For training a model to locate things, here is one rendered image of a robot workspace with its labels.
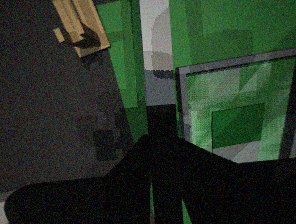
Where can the green flat mat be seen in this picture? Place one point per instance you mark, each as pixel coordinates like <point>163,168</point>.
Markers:
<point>204,31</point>

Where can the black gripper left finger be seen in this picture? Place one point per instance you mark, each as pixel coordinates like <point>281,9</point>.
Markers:
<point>122,196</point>

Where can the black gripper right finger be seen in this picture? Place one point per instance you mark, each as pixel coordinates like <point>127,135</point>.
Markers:
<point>216,190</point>

